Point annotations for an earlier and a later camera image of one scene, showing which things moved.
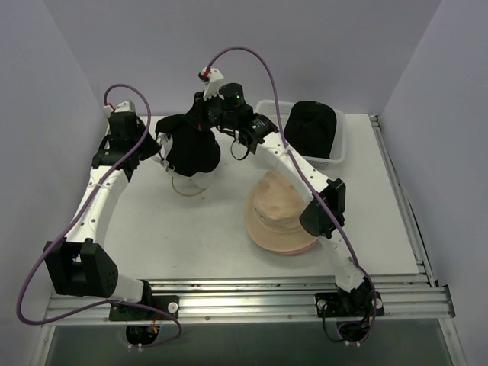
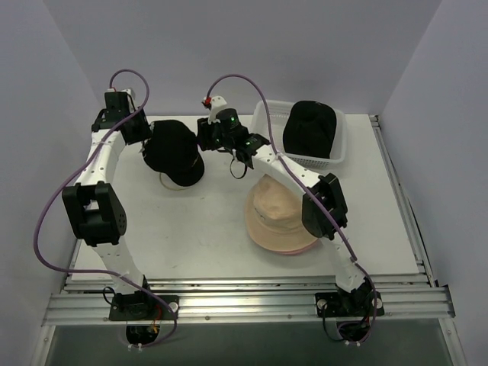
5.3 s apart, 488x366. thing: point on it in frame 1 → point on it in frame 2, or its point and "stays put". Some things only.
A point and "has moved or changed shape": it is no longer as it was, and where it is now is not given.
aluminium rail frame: (406, 299) stays put
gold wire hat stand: (171, 181) → (169, 183)
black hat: (310, 127) stays put
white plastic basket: (268, 109) stays put
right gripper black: (197, 113) → (204, 134)
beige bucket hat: (273, 213) stays put
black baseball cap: (194, 148) has moved or changed shape
